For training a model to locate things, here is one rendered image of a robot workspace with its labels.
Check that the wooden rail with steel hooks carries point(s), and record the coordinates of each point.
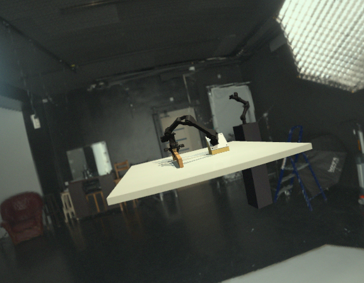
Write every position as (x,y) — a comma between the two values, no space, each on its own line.
(178,159)

